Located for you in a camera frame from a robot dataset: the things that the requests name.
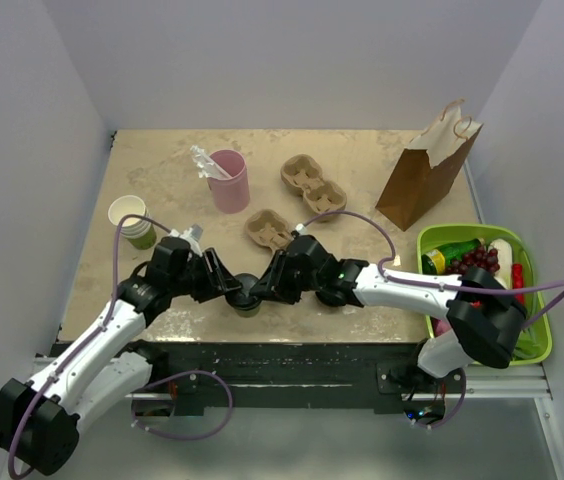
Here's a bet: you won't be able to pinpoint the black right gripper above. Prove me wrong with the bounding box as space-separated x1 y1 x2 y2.
251 249 323 305

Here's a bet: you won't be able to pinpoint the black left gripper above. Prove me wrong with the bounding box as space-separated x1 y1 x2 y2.
170 248 242 304

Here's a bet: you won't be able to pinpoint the black cup lid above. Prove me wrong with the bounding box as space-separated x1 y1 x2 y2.
225 273 261 312

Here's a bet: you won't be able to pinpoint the green paper coffee cup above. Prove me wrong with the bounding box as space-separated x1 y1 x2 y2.
235 305 260 318

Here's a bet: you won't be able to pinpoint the cardboard two-cup carrier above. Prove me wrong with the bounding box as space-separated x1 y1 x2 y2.
244 209 293 253

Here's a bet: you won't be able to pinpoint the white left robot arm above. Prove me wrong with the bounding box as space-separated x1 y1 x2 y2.
0 236 241 479

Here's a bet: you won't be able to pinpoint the pink cylindrical container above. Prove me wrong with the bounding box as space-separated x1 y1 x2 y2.
207 150 250 214

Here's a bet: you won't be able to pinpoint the wrapped white straws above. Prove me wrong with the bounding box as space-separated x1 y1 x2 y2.
190 145 232 180

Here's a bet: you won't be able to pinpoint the green bottle yellow label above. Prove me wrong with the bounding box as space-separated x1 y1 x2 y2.
420 238 485 275

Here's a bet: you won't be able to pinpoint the green plastic basket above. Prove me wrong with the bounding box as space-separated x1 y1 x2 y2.
416 223 553 367

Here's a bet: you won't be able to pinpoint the brown paper bag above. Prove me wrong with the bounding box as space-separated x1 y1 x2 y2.
376 98 483 231

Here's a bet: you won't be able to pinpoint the red grape bunch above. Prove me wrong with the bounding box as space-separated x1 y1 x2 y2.
445 246 500 274

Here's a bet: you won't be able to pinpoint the white radish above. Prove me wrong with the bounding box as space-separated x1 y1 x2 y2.
489 238 513 289

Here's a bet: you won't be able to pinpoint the red chili pepper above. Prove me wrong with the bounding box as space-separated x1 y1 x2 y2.
511 263 526 305

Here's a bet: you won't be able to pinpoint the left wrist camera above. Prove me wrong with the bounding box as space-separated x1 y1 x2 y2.
169 224 203 256

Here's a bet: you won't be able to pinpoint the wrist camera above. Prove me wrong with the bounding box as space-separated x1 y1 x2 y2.
291 223 307 238
169 224 203 256

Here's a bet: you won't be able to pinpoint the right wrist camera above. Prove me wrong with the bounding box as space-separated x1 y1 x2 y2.
291 223 307 238

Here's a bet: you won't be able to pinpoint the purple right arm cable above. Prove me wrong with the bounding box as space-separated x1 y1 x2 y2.
299 210 564 331

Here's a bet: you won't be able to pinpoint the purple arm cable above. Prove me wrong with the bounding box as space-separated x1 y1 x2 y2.
7 216 178 480
299 210 564 331

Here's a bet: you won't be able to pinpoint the black table front rail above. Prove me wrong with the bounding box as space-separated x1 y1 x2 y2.
51 340 463 416

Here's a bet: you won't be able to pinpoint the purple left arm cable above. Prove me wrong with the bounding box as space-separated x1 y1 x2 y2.
7 216 178 480

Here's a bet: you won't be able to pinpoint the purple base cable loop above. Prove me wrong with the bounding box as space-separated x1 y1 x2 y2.
130 369 236 442

